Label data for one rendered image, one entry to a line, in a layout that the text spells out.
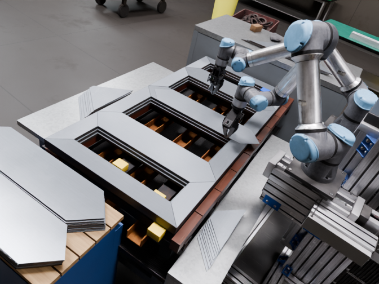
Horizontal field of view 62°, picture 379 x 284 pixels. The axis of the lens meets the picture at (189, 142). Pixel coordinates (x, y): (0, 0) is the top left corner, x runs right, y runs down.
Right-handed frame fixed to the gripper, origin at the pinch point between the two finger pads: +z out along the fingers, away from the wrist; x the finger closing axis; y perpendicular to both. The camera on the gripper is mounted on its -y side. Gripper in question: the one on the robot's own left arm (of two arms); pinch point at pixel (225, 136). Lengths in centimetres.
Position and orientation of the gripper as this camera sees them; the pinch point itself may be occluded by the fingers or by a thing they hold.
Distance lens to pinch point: 174.8
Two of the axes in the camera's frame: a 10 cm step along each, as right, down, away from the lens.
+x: -8.3, -4.7, 3.0
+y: 5.1, -4.4, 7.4
